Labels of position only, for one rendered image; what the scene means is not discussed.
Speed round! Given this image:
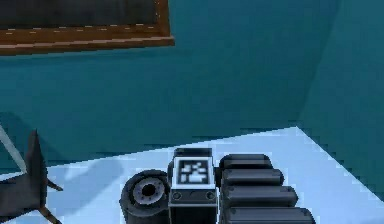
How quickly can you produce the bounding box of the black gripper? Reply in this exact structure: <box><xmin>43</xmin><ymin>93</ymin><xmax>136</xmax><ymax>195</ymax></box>
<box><xmin>119</xmin><ymin>169</ymin><xmax>172</xmax><ymax>224</ymax></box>

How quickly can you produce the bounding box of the black chair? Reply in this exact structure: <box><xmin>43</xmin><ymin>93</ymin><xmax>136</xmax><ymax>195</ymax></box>
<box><xmin>0</xmin><ymin>123</ymin><xmax>64</xmax><ymax>224</ymax></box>

